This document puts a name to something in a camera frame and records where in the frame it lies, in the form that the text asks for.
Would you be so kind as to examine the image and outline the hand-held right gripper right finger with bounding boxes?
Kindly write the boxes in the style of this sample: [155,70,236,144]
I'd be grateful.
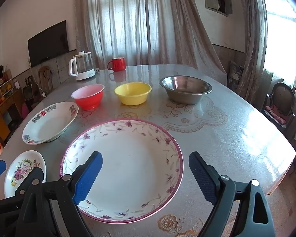
[189,151,277,237]

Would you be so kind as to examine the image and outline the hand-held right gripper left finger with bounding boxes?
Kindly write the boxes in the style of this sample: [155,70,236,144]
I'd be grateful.
[20,151,103,237]

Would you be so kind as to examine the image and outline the small pink-flowered plate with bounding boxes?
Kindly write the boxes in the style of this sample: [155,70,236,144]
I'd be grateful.
[4,150,47,199]

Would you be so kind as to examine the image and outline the large purple-flowered plate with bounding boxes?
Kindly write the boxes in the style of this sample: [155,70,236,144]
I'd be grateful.
[60,119,184,224]

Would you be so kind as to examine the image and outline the red and blue printed plate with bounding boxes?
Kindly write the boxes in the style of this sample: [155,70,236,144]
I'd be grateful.
[22,102,79,145]

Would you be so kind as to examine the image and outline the red plastic bowl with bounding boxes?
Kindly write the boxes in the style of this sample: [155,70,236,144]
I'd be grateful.
[71,84,105,110]

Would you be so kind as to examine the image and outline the stainless steel bowl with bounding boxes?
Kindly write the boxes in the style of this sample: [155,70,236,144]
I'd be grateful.
[159,76,213,104]

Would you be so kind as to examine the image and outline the yellow plastic bowl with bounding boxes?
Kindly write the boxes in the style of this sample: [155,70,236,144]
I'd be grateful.
[114,82,152,105]

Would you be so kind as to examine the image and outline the orange wooden cabinet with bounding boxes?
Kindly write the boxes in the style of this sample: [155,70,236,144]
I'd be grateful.
[0,87,24,141]

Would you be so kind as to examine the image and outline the pink ball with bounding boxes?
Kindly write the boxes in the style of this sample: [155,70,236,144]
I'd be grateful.
[21,103,30,119]

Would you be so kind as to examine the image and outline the small old television set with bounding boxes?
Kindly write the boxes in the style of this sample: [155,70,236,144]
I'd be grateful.
[23,84,37,103]

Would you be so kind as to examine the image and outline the cluttered cabinet-top shelf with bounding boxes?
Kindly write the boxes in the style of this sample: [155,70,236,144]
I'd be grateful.
[0,65,18,97]

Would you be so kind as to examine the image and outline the wooden folding chair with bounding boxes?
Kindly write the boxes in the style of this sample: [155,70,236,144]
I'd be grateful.
[38,65,53,95]

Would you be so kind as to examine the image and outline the pink seat cushion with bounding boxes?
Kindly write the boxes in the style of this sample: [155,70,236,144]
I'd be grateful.
[265,105,288,125]

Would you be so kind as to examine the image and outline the white glass electric kettle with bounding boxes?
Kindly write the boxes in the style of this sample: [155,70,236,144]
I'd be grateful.
[68,51,96,81]

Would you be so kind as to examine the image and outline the pile of folded bags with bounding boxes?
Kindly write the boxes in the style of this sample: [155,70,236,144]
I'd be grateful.
[228,60,244,87]

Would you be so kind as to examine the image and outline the dark round-backed chair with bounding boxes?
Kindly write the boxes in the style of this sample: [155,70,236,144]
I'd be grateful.
[261,82,296,135]

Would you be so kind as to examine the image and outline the red mug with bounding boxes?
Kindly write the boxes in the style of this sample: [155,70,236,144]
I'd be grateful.
[107,57,126,72]

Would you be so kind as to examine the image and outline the black flat television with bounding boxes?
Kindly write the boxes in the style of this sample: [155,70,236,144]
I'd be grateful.
[28,20,69,67]

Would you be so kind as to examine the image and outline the beige sheer curtain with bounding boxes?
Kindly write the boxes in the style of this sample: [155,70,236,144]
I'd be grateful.
[235,0,270,104]
[74,0,228,87]

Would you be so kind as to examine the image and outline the grey electrical panel box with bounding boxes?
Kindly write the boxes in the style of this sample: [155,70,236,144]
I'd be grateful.
[203,0,233,17]

